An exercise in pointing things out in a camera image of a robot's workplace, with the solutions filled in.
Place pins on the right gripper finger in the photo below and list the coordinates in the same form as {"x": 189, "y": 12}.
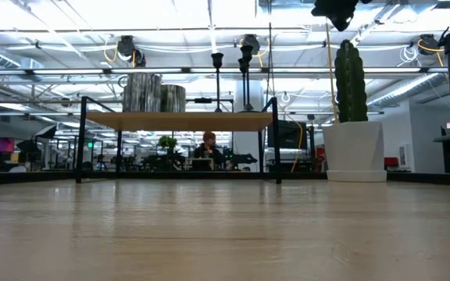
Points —
{"x": 342, "y": 21}

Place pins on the background black robot arm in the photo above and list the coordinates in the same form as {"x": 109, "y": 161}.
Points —
{"x": 151, "y": 161}
{"x": 244, "y": 159}

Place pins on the green cactus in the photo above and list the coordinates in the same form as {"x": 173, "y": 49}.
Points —
{"x": 350, "y": 82}

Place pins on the black monitor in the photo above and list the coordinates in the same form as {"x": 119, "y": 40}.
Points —
{"x": 287, "y": 134}

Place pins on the white plant pot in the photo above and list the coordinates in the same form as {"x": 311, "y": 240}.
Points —
{"x": 354, "y": 152}

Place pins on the red bin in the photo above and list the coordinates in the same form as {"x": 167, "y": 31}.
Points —
{"x": 391, "y": 162}

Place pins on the person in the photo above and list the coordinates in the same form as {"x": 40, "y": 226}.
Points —
{"x": 208, "y": 152}

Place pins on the small green potted plant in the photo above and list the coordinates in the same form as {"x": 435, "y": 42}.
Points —
{"x": 168, "y": 141}

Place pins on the long ceiling light bar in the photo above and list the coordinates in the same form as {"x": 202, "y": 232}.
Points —
{"x": 72, "y": 71}

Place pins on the black studio softbox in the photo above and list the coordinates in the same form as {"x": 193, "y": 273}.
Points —
{"x": 47, "y": 132}

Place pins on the purple lit screen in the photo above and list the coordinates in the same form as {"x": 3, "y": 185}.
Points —
{"x": 0, "y": 144}

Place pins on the black background camera frame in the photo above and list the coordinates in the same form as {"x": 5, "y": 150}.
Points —
{"x": 203, "y": 100}

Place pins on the wooden shelf black frame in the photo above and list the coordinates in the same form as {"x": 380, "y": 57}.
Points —
{"x": 178, "y": 122}

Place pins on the black table edge rail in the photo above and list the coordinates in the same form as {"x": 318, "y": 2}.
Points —
{"x": 92, "y": 175}

